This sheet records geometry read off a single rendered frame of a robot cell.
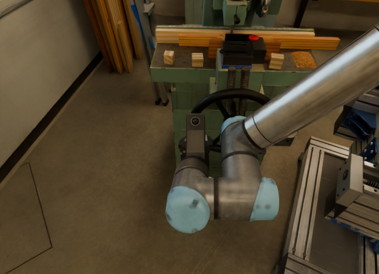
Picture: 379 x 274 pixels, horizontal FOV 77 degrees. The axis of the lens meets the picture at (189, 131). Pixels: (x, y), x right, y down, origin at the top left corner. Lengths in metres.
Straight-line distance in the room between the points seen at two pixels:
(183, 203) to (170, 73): 0.57
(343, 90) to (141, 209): 1.30
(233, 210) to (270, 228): 1.11
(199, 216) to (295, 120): 0.23
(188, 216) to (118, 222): 1.13
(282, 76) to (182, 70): 0.35
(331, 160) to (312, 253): 0.58
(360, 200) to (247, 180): 0.47
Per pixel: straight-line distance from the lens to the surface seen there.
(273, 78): 0.91
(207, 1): 1.12
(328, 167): 1.61
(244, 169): 0.45
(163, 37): 1.00
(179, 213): 0.41
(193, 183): 0.43
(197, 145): 0.56
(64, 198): 1.71
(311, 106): 0.43
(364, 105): 1.23
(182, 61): 0.90
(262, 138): 0.47
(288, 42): 1.03
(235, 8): 0.89
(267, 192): 0.43
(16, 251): 1.69
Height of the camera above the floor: 1.37
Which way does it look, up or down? 48 degrees down
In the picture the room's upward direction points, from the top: straight up
